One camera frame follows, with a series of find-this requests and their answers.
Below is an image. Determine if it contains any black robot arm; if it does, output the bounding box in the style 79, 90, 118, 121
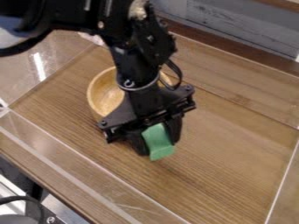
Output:
0, 0, 195, 161

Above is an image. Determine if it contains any black metal table bracket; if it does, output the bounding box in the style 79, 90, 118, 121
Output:
24, 195, 67, 224

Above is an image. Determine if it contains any clear acrylic tray wall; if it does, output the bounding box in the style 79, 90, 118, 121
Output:
0, 31, 299, 224

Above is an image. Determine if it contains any brown wooden bowl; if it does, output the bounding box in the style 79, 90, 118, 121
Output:
86, 66, 174, 121

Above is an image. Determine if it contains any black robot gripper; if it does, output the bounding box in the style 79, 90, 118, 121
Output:
98, 46, 195, 156

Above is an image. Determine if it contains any black cable under table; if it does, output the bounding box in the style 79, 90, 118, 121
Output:
0, 195, 44, 224

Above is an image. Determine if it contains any green rectangular block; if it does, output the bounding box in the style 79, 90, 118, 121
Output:
142, 123, 175, 161

